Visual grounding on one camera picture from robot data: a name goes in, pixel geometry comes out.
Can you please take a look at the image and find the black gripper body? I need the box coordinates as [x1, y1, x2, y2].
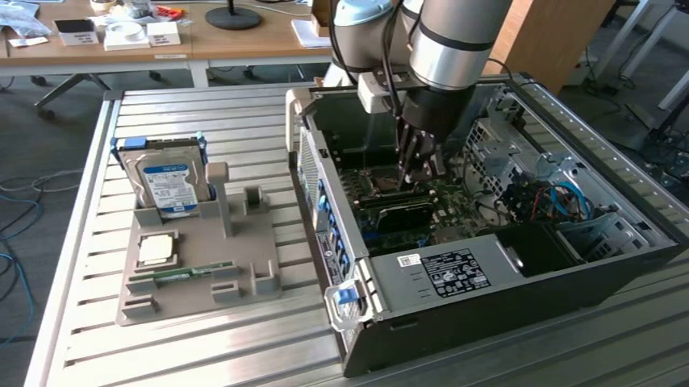
[400, 85, 478, 143]

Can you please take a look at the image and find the metal socket cover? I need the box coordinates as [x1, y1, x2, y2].
[430, 140, 449, 179]

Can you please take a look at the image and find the CPU socket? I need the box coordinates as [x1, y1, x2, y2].
[367, 167, 403, 198]

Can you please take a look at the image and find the green RAM stick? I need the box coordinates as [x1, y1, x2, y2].
[131, 260, 239, 282]
[358, 192, 435, 209]

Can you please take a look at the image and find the metal disk bay cage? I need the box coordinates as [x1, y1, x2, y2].
[463, 116, 542, 198]

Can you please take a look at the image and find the green motherboard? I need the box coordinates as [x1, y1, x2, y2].
[320, 132, 489, 259]

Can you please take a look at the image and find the wooden cabinet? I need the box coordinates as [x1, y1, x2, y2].
[483, 0, 618, 94]

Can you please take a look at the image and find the white paper stack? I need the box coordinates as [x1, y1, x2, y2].
[290, 18, 336, 49]

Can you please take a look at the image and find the grey power supply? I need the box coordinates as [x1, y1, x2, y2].
[367, 235, 527, 314]

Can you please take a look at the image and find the blue case latch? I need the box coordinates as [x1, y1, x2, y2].
[331, 285, 360, 308]

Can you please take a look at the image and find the open black PC case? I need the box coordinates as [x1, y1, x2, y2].
[283, 71, 684, 379]

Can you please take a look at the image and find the grey parts rack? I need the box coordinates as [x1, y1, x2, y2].
[116, 160, 286, 328]

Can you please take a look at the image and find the black lamp base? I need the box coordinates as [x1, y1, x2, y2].
[203, 0, 264, 30]

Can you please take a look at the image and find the hard disk with blue rails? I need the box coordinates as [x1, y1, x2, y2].
[111, 135, 212, 221]

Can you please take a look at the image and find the silver CPU chip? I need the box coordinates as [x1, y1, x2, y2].
[136, 232, 181, 268]

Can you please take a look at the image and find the small white box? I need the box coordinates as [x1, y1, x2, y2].
[145, 20, 183, 48]

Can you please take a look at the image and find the red plastic part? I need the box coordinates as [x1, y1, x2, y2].
[152, 2, 189, 21]

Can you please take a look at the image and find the flat white box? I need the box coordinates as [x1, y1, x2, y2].
[101, 22, 152, 52]

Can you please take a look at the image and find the white tape roll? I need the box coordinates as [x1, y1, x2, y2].
[107, 22, 144, 41]

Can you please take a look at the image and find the wooden desk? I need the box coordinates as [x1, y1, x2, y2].
[0, 0, 346, 77]

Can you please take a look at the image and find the white box with black top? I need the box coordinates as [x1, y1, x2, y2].
[53, 18, 100, 47]

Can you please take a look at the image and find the white paper label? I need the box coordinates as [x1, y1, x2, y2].
[7, 35, 49, 48]

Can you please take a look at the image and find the clear plastic bag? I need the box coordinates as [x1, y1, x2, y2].
[0, 0, 53, 40]

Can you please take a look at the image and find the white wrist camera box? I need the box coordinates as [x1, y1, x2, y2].
[355, 71, 411, 115]

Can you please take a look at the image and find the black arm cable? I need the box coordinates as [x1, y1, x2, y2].
[326, 0, 414, 122]

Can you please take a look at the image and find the black cable over case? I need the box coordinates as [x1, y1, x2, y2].
[483, 58, 515, 81]

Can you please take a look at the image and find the blue data wire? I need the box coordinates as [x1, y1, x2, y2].
[537, 181, 594, 222]

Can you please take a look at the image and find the white desk frame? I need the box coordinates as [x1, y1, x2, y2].
[586, 0, 689, 110]

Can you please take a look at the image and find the grey floor cable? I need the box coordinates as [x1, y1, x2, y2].
[0, 168, 85, 194]

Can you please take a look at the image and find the blue floor cable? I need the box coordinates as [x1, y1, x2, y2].
[0, 193, 41, 347]

